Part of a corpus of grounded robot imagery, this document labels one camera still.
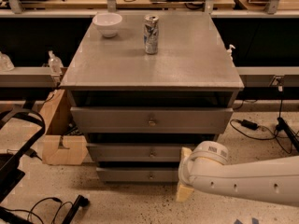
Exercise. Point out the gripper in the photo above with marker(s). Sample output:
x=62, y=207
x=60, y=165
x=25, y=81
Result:
x=186, y=168

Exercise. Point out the grey drawer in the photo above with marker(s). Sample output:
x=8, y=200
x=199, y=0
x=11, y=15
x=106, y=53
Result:
x=153, y=175
x=136, y=152
x=151, y=120

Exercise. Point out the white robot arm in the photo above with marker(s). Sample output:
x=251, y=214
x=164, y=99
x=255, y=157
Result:
x=206, y=168

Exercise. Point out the grey drawer cabinet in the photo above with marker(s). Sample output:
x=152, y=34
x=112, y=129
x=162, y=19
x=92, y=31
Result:
x=191, y=69

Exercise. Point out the grey bottom drawer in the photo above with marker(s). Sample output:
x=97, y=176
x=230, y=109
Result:
x=153, y=175

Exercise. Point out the grey top drawer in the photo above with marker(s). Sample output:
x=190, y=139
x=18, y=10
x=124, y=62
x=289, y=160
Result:
x=151, y=120

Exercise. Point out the black bar on floor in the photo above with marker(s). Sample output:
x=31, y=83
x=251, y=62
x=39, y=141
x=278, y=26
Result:
x=79, y=202

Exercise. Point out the small white pump bottle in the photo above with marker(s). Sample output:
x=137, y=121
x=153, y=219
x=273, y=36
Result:
x=230, y=50

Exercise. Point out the wooden block stand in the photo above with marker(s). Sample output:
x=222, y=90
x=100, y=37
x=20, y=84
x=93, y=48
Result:
x=59, y=148

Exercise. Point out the silver drink can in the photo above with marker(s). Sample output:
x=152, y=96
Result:
x=151, y=33

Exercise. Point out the white bowl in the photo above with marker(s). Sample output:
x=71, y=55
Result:
x=107, y=24

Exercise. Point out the clear pump bottle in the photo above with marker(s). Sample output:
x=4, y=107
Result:
x=55, y=63

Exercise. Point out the clear bottle at left edge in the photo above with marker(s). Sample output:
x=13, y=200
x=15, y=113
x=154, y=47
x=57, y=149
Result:
x=5, y=63

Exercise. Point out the black power adapter with cable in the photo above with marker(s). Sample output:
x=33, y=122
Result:
x=254, y=126

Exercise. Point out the black chair frame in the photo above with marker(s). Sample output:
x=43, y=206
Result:
x=10, y=174

